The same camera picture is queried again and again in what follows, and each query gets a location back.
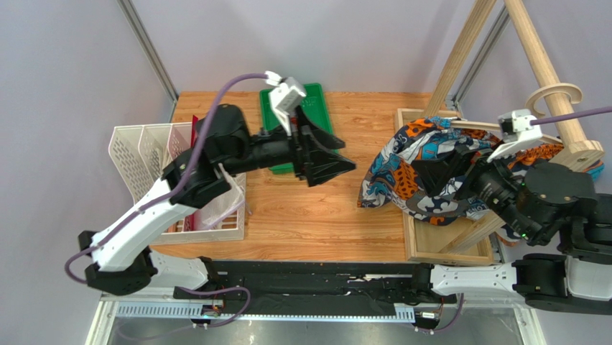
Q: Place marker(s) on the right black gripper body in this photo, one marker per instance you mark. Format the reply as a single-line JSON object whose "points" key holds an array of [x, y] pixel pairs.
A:
{"points": [[467, 174]]}

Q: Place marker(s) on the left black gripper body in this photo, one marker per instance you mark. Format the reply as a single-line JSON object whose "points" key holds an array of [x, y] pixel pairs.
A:
{"points": [[301, 145]]}

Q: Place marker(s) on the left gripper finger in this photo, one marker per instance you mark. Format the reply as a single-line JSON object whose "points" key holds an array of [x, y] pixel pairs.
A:
{"points": [[325, 138], [324, 165]]}

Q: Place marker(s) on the colourful patterned shorts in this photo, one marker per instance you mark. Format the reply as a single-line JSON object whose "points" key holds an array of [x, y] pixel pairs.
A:
{"points": [[392, 179]]}

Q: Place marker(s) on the wooden clothes hanger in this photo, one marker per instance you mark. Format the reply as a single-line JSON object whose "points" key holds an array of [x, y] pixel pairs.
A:
{"points": [[553, 107]]}

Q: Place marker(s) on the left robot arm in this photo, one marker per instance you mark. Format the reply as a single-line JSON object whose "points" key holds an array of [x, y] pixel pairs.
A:
{"points": [[123, 261]]}

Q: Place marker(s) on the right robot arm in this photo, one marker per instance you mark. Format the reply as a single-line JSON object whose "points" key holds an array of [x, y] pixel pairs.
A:
{"points": [[550, 200]]}

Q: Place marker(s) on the green plastic tray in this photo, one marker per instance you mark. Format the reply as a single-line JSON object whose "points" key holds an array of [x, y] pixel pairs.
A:
{"points": [[314, 106]]}

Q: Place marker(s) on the red folder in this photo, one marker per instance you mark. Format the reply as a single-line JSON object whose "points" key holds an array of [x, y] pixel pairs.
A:
{"points": [[193, 129]]}

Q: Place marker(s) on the white file organizer rack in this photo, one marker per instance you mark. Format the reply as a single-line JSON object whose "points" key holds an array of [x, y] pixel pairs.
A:
{"points": [[140, 152]]}

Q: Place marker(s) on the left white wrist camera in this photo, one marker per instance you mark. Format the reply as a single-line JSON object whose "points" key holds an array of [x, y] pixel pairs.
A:
{"points": [[286, 95]]}

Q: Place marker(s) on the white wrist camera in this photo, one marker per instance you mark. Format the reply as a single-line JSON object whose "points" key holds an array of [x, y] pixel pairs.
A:
{"points": [[518, 133], [286, 95]]}

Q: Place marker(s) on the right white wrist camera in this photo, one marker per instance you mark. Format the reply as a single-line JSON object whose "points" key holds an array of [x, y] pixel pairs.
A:
{"points": [[518, 133]]}

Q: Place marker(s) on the wooden clothes rack frame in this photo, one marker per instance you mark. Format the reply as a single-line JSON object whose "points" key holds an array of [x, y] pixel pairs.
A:
{"points": [[442, 229]]}

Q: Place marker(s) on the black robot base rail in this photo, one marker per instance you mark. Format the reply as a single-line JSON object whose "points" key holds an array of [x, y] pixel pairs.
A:
{"points": [[277, 288]]}

